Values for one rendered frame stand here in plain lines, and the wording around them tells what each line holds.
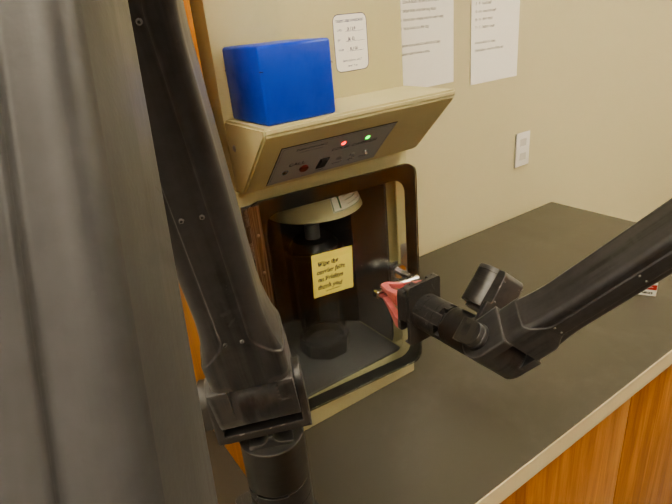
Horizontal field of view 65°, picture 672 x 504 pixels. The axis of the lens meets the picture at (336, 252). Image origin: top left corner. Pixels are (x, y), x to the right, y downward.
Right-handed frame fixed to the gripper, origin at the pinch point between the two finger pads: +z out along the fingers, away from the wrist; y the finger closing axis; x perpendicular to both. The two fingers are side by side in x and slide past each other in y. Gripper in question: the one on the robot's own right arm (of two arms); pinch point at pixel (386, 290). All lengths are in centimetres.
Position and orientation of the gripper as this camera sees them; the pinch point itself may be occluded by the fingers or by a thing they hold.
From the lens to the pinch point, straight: 88.0
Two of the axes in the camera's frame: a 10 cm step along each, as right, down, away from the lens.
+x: -8.2, 3.0, -4.9
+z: -5.7, -2.9, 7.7
